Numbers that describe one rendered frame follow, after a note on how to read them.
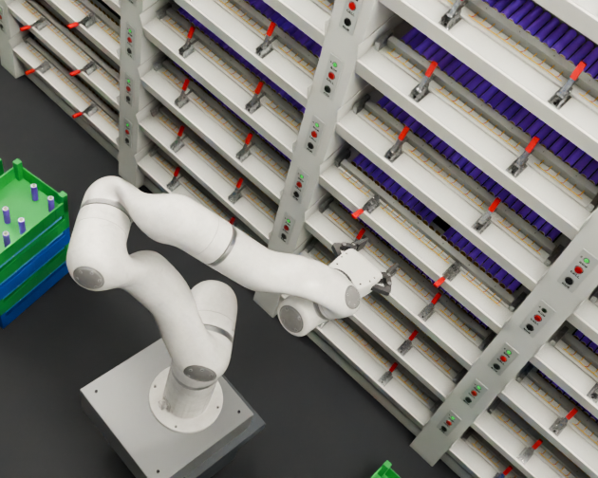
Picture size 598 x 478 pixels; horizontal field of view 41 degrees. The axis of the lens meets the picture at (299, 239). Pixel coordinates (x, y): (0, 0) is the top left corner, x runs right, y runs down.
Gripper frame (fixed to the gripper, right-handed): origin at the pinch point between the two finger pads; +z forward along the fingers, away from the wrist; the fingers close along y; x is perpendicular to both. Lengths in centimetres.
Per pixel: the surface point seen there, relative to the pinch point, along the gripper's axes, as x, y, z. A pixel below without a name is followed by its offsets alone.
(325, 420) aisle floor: -85, 6, 21
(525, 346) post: -8.1, 37.0, 19.0
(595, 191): 36.4, 27.4, 17.0
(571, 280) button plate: 18.9, 35.3, 12.9
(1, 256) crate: -60, -84, -34
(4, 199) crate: -61, -102, -21
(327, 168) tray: -7.0, -30.0, 21.4
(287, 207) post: -29, -37, 23
